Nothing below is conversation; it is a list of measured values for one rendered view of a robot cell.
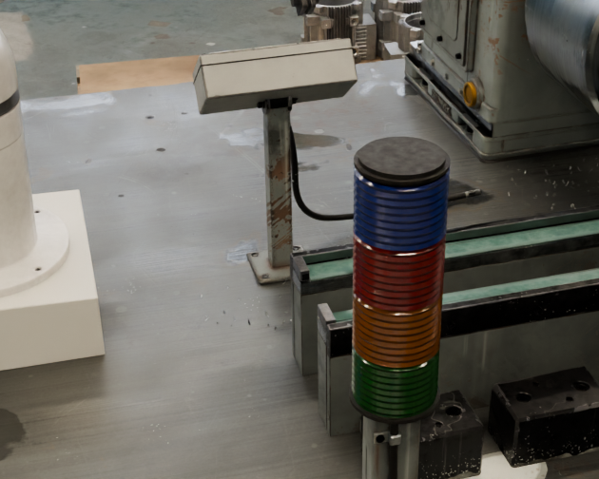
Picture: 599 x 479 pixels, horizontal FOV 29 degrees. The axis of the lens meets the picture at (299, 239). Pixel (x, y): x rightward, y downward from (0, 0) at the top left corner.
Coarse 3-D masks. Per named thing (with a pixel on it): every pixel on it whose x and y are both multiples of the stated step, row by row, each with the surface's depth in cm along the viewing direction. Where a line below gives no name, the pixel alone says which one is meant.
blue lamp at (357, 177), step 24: (360, 192) 71; (384, 192) 69; (408, 192) 69; (432, 192) 70; (360, 216) 72; (384, 216) 70; (408, 216) 70; (432, 216) 70; (384, 240) 71; (408, 240) 71; (432, 240) 72
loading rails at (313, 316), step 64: (320, 256) 117; (448, 256) 118; (512, 256) 120; (576, 256) 122; (320, 320) 108; (448, 320) 108; (512, 320) 111; (576, 320) 113; (320, 384) 112; (448, 384) 112
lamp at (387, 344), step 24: (360, 312) 75; (384, 312) 74; (408, 312) 74; (432, 312) 74; (360, 336) 76; (384, 336) 75; (408, 336) 75; (432, 336) 76; (384, 360) 76; (408, 360) 75
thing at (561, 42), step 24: (528, 0) 145; (552, 0) 139; (576, 0) 134; (528, 24) 146; (552, 24) 139; (576, 24) 134; (552, 48) 140; (576, 48) 134; (552, 72) 145; (576, 72) 136; (576, 96) 142
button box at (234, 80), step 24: (264, 48) 124; (288, 48) 124; (312, 48) 125; (336, 48) 125; (216, 72) 122; (240, 72) 123; (264, 72) 123; (288, 72) 124; (312, 72) 124; (336, 72) 125; (216, 96) 122; (240, 96) 123; (264, 96) 125; (312, 96) 129; (336, 96) 131
